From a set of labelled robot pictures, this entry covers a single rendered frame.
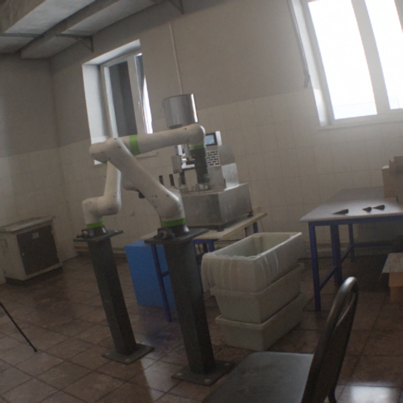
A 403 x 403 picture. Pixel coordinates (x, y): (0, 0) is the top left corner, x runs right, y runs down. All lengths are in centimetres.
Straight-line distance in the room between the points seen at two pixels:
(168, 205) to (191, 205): 112
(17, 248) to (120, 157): 366
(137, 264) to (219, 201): 119
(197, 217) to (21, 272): 311
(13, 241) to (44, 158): 176
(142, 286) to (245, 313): 151
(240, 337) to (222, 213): 94
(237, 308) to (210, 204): 84
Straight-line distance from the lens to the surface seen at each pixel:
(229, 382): 139
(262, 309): 269
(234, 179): 346
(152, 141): 230
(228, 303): 279
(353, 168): 438
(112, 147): 216
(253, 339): 280
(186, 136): 229
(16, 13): 566
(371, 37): 476
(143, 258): 389
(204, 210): 319
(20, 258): 566
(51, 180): 682
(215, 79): 498
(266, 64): 468
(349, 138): 436
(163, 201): 214
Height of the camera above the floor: 136
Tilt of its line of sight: 7 degrees down
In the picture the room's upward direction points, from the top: 10 degrees counter-clockwise
